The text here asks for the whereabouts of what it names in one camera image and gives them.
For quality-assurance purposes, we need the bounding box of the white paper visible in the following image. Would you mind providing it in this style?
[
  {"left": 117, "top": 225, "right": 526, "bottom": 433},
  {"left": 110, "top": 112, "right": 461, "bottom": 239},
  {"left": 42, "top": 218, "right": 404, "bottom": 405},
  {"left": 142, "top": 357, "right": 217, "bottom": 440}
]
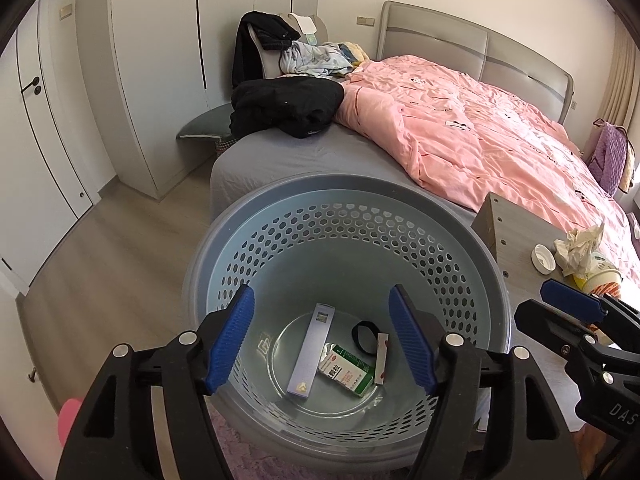
[{"left": 552, "top": 224, "right": 606, "bottom": 277}]

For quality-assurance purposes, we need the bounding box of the grey-green seat cushion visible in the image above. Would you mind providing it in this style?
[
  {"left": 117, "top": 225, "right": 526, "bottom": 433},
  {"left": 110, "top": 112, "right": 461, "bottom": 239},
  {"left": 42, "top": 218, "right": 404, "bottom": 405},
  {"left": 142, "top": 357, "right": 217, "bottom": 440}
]
[{"left": 176, "top": 105, "right": 236, "bottom": 142}]

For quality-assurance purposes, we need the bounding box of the grey chair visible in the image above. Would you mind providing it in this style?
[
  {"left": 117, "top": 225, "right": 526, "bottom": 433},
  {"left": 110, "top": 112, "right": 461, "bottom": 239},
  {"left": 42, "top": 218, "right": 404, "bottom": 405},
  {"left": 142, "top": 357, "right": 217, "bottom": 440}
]
[{"left": 250, "top": 12, "right": 331, "bottom": 81}]

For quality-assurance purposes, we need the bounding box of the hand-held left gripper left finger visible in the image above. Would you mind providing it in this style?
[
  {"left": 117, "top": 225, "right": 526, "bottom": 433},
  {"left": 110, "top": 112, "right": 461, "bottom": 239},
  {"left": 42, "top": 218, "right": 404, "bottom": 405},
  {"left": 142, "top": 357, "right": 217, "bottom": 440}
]
[{"left": 55, "top": 284, "right": 256, "bottom": 480}]

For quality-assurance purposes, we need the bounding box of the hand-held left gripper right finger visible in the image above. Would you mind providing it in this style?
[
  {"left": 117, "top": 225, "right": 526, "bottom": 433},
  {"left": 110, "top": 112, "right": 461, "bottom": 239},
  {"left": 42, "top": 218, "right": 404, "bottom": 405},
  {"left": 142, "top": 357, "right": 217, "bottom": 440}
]
[{"left": 389, "top": 284, "right": 586, "bottom": 480}]

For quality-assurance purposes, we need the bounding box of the white cloth tag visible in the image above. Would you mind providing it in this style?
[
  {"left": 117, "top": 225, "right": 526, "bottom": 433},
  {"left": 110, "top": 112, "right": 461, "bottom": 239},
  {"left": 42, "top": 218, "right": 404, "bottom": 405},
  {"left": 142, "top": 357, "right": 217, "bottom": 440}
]
[{"left": 287, "top": 12, "right": 317, "bottom": 36}]

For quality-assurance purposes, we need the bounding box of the grey bed sheet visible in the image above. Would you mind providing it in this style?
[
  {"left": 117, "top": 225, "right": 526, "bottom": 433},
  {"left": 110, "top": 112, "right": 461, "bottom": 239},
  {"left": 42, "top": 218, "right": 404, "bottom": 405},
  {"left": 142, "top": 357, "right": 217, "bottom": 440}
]
[{"left": 209, "top": 122, "right": 481, "bottom": 226}]

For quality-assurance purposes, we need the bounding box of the red white paper cup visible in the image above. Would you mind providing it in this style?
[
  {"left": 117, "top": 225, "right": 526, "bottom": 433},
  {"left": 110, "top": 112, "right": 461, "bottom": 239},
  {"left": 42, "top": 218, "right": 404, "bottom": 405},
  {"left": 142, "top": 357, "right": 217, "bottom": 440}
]
[{"left": 582, "top": 266, "right": 623, "bottom": 297}]

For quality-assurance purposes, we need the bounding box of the grey perforated plastic basket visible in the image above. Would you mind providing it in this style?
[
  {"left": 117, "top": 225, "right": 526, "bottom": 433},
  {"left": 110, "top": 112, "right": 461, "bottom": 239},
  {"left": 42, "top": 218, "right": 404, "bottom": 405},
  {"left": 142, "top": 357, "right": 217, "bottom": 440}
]
[{"left": 181, "top": 174, "right": 512, "bottom": 472}]

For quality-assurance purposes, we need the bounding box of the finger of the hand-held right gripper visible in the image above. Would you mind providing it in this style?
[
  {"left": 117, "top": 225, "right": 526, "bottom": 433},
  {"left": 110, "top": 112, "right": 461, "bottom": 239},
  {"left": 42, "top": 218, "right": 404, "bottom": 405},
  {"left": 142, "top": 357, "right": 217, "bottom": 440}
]
[
  {"left": 540, "top": 279, "right": 640, "bottom": 348},
  {"left": 514, "top": 299, "right": 598, "bottom": 361}
]

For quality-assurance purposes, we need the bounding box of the pink duvet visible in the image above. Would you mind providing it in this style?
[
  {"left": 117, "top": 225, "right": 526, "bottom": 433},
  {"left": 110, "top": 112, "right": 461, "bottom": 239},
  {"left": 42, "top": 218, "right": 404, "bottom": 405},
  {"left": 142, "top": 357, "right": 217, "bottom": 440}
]
[{"left": 334, "top": 55, "right": 640, "bottom": 281}]

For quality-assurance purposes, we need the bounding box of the lavender cardboard box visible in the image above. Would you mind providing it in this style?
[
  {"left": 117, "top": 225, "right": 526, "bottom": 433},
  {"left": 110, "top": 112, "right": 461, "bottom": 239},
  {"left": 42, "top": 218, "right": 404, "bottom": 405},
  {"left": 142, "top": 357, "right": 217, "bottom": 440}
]
[{"left": 287, "top": 304, "right": 335, "bottom": 400}]

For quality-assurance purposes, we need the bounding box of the white round cap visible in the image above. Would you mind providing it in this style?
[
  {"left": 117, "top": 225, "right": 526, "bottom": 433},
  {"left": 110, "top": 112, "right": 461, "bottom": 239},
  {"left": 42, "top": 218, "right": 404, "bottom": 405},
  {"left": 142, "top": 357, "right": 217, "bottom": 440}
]
[{"left": 531, "top": 244, "right": 557, "bottom": 275}]

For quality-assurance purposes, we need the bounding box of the beige curtain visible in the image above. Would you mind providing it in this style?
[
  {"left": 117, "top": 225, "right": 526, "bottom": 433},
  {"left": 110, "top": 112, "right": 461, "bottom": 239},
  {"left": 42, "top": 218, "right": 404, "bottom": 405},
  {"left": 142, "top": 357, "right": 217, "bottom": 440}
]
[{"left": 597, "top": 15, "right": 640, "bottom": 131}]

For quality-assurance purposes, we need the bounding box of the white wardrobe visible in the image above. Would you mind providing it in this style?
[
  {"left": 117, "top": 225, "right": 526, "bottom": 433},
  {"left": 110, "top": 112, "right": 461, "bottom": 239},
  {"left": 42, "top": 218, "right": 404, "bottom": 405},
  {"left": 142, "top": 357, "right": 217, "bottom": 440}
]
[{"left": 75, "top": 0, "right": 321, "bottom": 201}]

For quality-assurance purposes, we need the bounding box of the black hanging clothing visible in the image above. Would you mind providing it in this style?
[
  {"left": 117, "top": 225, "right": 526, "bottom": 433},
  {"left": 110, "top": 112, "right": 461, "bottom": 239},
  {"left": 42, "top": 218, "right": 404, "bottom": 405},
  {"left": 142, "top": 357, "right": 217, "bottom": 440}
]
[{"left": 231, "top": 10, "right": 301, "bottom": 88}]

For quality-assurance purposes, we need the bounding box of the yellow cloth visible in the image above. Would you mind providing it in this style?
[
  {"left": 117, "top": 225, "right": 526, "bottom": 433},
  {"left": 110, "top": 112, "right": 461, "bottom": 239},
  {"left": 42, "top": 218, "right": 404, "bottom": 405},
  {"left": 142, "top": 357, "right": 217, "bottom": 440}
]
[{"left": 342, "top": 42, "right": 372, "bottom": 67}]

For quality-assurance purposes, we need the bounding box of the lilac fluffy cloth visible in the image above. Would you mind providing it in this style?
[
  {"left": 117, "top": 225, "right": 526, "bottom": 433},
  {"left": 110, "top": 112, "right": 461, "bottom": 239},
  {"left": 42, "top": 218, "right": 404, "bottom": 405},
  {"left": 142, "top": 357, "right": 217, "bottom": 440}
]
[{"left": 202, "top": 400, "right": 321, "bottom": 480}]

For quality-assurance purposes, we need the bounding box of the pink slipper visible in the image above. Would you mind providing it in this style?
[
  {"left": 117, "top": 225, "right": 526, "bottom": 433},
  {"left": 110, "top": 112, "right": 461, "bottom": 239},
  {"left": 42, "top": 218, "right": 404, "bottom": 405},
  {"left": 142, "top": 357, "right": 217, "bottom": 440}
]
[{"left": 57, "top": 399, "right": 83, "bottom": 448}]

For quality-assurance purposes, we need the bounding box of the white red wrapper strip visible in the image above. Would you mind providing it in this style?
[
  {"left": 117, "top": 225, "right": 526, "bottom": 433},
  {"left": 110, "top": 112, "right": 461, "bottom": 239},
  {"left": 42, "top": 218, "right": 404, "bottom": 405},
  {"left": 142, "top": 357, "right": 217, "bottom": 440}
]
[{"left": 374, "top": 332, "right": 391, "bottom": 385}]

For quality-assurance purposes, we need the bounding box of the white door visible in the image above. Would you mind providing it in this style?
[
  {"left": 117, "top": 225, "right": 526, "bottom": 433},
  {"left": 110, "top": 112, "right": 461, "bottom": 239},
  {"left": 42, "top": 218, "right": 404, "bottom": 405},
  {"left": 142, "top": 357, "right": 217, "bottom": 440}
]
[{"left": 0, "top": 0, "right": 96, "bottom": 301}]

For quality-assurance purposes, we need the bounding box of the light blue clothes pile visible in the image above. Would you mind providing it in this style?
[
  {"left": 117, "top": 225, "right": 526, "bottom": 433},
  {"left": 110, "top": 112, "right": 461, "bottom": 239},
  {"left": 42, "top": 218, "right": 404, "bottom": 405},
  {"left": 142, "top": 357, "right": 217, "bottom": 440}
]
[{"left": 279, "top": 40, "right": 358, "bottom": 78}]

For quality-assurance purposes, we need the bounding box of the white green medicine box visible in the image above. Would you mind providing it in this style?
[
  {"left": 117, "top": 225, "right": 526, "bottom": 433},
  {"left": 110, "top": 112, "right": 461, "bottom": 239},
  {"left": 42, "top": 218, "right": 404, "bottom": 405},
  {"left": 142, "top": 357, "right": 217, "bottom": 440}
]
[{"left": 317, "top": 342, "right": 376, "bottom": 398}]

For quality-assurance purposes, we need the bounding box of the black elastic band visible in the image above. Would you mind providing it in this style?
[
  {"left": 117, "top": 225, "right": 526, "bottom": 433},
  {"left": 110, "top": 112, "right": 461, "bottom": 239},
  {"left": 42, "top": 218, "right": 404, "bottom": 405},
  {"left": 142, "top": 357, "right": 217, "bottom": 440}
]
[{"left": 351, "top": 320, "right": 383, "bottom": 356}]

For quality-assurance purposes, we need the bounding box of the grey padded headboard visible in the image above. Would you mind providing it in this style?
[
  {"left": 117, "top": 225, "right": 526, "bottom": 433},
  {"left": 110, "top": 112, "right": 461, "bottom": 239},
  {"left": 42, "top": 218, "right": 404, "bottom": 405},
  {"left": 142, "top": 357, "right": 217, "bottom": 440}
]
[{"left": 375, "top": 1, "right": 575, "bottom": 123}]

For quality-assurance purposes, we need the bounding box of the black folded clothing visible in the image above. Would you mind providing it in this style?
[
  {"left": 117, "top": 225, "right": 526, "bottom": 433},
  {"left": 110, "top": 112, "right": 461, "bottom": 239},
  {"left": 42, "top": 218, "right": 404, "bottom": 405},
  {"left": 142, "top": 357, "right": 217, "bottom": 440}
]
[{"left": 229, "top": 79, "right": 346, "bottom": 140}]

